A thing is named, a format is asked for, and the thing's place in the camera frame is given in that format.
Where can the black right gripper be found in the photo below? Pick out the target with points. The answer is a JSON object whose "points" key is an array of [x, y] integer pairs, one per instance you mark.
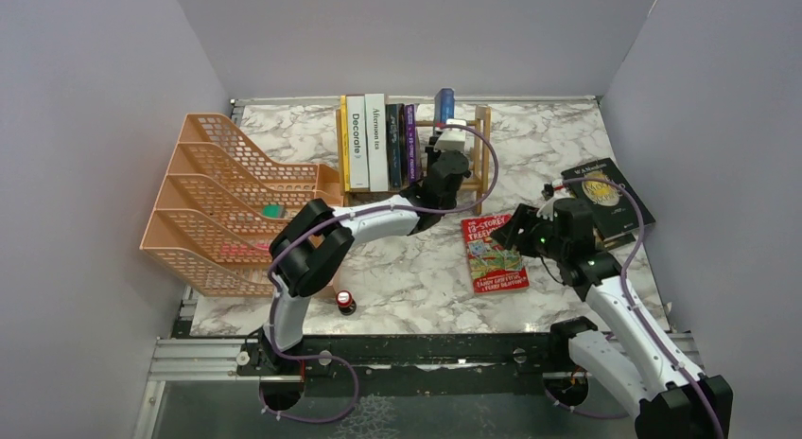
{"points": [[525, 217]]}

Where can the purple 52-Storey Treehouse book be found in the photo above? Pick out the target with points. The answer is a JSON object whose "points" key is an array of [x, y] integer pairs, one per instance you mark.
{"points": [[411, 143]]}

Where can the blue Jane Eyre book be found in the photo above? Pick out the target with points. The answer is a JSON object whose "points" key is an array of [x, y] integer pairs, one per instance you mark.
{"points": [[444, 108]]}

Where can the floral Little Women book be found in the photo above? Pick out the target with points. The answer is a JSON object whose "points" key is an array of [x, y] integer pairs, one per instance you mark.
{"points": [[394, 116]]}

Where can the Afternoon tea coffee cover book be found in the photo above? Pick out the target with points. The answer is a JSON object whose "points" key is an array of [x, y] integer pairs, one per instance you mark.
{"points": [[375, 113]]}

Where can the white Furniture Decorate book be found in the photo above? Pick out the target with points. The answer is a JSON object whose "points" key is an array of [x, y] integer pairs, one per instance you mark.
{"points": [[357, 142]]}

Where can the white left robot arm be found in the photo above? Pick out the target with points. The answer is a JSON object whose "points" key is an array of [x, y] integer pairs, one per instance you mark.
{"points": [[309, 251]]}

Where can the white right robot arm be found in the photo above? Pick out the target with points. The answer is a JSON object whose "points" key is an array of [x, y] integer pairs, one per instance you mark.
{"points": [[666, 393]]}

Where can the red 13-Storey Treehouse book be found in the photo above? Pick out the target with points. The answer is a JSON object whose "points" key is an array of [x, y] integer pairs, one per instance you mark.
{"points": [[492, 268]]}

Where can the thin yellow book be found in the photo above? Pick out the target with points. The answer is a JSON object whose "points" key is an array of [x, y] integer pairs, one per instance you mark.
{"points": [[343, 143]]}

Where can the wooden book rack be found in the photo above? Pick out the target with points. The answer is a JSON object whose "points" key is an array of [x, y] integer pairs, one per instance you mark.
{"points": [[479, 157]]}

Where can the black Moon and Sixpence book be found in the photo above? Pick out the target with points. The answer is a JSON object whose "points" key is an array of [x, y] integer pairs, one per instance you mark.
{"points": [[613, 214]]}

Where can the red capped small bottle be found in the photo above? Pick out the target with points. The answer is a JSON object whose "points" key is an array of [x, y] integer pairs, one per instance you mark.
{"points": [[346, 303]]}

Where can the green eraser in organizer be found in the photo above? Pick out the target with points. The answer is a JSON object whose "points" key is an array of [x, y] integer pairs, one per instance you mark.
{"points": [[274, 212]]}

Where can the pink highlighter in organizer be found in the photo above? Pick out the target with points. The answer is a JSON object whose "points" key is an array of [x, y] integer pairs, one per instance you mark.
{"points": [[236, 253]]}

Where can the orange plastic file organizer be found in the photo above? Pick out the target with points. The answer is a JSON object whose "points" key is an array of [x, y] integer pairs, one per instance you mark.
{"points": [[216, 183]]}

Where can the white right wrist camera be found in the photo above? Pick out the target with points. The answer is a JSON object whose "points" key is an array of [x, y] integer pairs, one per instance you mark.
{"points": [[549, 193]]}

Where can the black metal base rail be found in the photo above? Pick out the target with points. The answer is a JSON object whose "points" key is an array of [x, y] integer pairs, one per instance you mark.
{"points": [[416, 365]]}

